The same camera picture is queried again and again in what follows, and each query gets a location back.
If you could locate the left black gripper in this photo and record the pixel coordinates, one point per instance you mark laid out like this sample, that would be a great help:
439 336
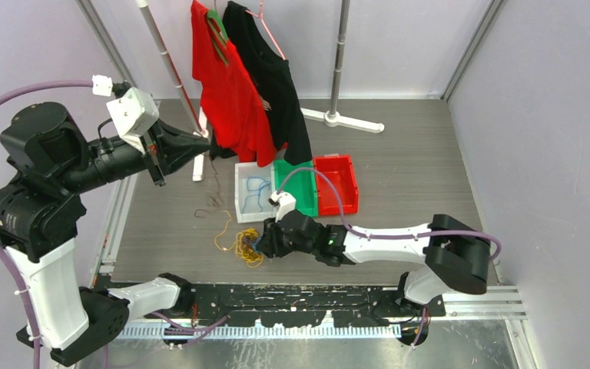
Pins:
171 147

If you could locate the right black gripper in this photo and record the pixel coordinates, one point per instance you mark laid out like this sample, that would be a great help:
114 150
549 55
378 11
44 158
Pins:
270 243

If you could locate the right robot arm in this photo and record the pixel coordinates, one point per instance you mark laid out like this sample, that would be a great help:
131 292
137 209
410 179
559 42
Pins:
451 255

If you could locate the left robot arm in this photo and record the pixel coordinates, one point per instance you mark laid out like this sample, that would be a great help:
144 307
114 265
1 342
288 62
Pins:
39 212

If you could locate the left rack pole with base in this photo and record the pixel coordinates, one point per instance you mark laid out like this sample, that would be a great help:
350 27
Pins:
192 115

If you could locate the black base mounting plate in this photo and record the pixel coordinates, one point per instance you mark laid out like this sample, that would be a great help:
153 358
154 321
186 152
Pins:
289 305

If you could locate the white plastic bin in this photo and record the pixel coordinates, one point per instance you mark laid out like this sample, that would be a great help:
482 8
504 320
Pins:
252 189

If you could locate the red t-shirt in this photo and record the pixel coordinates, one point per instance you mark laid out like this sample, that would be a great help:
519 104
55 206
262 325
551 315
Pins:
229 99

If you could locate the green plastic bin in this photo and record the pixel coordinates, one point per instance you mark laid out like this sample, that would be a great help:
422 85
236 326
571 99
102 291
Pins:
302 185

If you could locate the red plastic bin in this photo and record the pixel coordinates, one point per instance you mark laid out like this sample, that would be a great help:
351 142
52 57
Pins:
339 170

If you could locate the black t-shirt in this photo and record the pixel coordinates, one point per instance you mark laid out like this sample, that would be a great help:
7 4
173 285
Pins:
272 79

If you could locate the green clothes hanger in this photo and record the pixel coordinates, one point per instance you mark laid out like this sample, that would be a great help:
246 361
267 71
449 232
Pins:
218 35

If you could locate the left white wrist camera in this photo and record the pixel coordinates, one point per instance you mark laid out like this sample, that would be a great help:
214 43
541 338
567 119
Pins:
133 114

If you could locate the white slotted cable duct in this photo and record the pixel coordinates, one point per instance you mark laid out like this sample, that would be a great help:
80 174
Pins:
154 329

